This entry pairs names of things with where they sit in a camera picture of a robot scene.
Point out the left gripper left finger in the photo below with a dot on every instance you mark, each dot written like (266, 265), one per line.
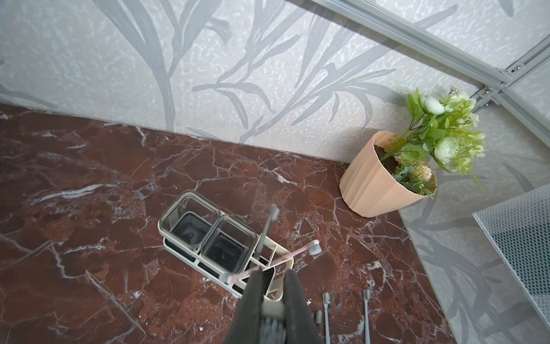
(245, 325)

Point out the dark grey toothbrush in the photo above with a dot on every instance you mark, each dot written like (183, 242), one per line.
(272, 217)

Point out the beige ribbed flower pot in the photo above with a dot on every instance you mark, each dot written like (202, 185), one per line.
(368, 188)

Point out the green white artificial flowers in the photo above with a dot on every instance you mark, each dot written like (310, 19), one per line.
(442, 135)

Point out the aluminium frame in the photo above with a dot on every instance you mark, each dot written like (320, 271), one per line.
(500, 85)

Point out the black toothbrush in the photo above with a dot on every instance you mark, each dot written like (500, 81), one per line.
(318, 317)

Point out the beige toothbrush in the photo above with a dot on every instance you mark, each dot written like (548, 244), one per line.
(272, 323)

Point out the white wire mesh basket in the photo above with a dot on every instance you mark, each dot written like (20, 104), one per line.
(518, 229)

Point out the blue grey toothbrush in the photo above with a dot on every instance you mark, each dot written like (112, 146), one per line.
(366, 299)

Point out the pink toothbrush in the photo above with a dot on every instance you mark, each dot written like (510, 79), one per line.
(314, 248)

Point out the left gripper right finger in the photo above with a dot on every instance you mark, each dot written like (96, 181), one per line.
(299, 323)

